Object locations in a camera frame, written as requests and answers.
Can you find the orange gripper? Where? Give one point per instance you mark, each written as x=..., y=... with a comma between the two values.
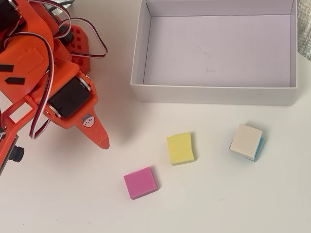
x=68, y=97

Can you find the pink foam cuboid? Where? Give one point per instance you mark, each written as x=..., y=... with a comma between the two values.
x=141, y=182

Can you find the orange robot base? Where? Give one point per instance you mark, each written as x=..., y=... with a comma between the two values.
x=77, y=46

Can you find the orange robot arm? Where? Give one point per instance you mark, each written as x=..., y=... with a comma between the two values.
x=31, y=29

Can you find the yellow foam cuboid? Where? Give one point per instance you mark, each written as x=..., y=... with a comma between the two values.
x=179, y=148

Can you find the blue foam cuboid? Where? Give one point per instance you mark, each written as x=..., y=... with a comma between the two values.
x=259, y=149

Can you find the white cardboard box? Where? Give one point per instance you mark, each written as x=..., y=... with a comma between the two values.
x=218, y=48

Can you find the white and blue block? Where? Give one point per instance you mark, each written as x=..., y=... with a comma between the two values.
x=245, y=139

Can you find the grey woven curtain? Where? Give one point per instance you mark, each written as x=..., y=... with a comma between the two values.
x=305, y=24

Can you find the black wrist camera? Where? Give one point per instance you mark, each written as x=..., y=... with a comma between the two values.
x=17, y=153

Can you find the orange camera mount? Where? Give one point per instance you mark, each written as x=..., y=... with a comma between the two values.
x=17, y=106

